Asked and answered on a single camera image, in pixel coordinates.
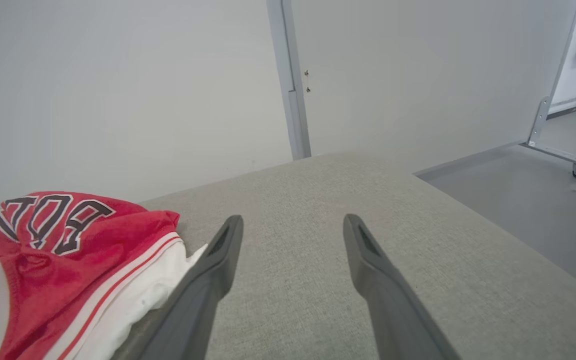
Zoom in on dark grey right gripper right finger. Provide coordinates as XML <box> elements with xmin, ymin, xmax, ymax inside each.
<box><xmin>343</xmin><ymin>214</ymin><xmax>462</xmax><ymax>360</ymax></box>

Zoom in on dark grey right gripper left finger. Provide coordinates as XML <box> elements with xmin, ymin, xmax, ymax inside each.
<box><xmin>110</xmin><ymin>215</ymin><xmax>244</xmax><ymax>360</ymax></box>

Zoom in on grey vertical partition post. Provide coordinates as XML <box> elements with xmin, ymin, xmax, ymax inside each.
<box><xmin>266</xmin><ymin>0</ymin><xmax>312</xmax><ymax>161</ymax></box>

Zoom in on red and white jersey garment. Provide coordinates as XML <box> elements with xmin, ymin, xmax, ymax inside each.
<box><xmin>0</xmin><ymin>191</ymin><xmax>209</xmax><ymax>360</ymax></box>

